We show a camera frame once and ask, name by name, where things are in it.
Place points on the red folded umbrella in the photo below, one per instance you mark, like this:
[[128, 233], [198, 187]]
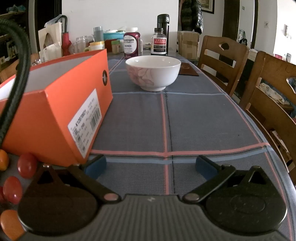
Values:
[[66, 44]]

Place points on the brown cardboard carton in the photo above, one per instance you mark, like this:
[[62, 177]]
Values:
[[188, 44]]

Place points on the glass bottle red label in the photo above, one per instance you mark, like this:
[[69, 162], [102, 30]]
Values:
[[159, 46]]

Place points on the grey bottle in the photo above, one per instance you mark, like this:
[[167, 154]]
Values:
[[98, 33]]

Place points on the orange cardboard box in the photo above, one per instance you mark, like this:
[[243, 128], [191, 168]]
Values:
[[57, 115]]

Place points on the small green-lidded jar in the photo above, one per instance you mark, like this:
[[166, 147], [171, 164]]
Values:
[[115, 47]]

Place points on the purple vitamin bottle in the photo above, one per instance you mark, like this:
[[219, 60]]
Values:
[[131, 44]]

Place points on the dark brown card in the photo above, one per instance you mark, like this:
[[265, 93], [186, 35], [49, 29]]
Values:
[[188, 69]]

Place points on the black thermos flask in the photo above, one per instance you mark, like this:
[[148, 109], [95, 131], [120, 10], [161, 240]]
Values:
[[163, 20]]

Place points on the small orange tangerine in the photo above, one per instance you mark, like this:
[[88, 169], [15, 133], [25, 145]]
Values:
[[9, 224], [2, 160]]

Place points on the white floral bowl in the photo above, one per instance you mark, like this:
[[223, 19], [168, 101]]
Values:
[[152, 76]]

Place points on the small red tomato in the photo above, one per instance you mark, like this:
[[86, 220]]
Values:
[[27, 165], [12, 190]]

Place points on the white paper bag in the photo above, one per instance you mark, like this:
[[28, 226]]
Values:
[[52, 51]]

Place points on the clear glass jar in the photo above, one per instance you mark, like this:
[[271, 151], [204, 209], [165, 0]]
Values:
[[81, 45]]

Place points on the small framed painting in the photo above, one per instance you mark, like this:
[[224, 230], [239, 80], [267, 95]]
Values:
[[207, 5]]

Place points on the white patterned cloth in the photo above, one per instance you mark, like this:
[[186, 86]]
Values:
[[272, 93]]

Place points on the teal plastic container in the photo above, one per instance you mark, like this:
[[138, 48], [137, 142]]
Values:
[[113, 36]]

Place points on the dark wooden cabinet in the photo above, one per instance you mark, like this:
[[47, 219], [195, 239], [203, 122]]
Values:
[[9, 34]]

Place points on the yellow white mug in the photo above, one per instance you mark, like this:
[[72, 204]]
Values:
[[96, 45]]

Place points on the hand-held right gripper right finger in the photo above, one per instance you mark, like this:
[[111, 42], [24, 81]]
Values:
[[204, 165]]

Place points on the black hanging bag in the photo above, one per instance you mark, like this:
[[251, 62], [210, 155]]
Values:
[[242, 39]]

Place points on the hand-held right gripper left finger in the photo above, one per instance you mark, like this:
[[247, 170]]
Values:
[[96, 165]]

